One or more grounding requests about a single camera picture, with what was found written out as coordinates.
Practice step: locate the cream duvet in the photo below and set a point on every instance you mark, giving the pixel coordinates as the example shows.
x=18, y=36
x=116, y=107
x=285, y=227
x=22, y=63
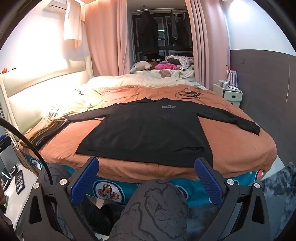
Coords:
x=111, y=83

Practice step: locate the grey brown folded cloth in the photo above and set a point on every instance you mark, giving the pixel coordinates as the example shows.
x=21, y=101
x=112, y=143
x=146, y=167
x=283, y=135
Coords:
x=48, y=132

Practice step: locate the cream printed blanket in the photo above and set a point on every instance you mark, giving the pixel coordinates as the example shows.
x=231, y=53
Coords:
x=150, y=73

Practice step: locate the dark hanging coat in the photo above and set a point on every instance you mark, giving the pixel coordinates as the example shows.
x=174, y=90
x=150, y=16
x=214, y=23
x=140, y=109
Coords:
x=149, y=32

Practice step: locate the white and pink rack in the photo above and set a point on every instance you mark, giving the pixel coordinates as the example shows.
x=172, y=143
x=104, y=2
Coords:
x=231, y=75

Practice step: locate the white side table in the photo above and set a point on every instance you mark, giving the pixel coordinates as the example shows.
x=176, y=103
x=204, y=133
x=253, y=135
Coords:
x=27, y=199

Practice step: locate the black long sleeve shirt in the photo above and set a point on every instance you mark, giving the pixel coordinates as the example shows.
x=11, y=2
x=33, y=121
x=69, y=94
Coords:
x=148, y=129

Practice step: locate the white nightstand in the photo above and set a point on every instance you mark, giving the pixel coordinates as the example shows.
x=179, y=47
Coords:
x=227, y=96

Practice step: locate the person's left leg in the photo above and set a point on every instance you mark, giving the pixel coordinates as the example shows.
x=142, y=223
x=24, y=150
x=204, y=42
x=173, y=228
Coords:
x=55, y=173

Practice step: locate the black phone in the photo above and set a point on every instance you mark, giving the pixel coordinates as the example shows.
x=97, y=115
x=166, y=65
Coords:
x=19, y=182

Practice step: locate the floral cloth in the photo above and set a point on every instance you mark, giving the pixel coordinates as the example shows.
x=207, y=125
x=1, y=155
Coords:
x=180, y=60

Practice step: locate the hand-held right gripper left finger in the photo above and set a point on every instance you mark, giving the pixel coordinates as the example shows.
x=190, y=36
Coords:
x=83, y=182

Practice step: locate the teal printed bed sheet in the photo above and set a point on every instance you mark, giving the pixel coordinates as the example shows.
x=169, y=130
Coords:
x=124, y=183

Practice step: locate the white hanging garment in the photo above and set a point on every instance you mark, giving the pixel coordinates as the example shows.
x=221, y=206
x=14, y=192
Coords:
x=72, y=25

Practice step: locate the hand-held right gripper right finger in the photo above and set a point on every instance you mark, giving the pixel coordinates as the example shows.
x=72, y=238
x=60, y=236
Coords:
x=208, y=183

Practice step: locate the white air conditioner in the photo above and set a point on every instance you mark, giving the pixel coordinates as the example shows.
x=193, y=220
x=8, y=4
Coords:
x=56, y=4

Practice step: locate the pink cloth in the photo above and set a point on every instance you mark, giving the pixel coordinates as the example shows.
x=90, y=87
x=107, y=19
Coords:
x=165, y=66

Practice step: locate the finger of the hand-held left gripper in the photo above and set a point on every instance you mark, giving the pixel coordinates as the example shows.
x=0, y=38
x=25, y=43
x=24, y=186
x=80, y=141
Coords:
x=4, y=144

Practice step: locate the dark hanging clothes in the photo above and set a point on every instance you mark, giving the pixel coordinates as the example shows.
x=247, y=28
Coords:
x=180, y=27

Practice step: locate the brown teddy bear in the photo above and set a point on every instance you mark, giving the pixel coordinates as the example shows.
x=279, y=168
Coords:
x=164, y=74

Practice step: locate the grey fluffy rug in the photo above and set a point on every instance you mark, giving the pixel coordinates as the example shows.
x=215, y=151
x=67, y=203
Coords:
x=278, y=185

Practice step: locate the orange bed blanket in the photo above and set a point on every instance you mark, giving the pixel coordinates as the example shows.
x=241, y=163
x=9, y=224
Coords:
x=231, y=148

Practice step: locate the cream upholstered headboard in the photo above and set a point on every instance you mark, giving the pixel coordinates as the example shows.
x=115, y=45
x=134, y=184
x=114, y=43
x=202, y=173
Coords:
x=34, y=92

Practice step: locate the cream plush toy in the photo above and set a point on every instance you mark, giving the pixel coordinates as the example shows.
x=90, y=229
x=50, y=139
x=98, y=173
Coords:
x=140, y=66

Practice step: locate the pink curtain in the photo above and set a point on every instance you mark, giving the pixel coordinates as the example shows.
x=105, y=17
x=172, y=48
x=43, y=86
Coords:
x=208, y=41
x=104, y=37

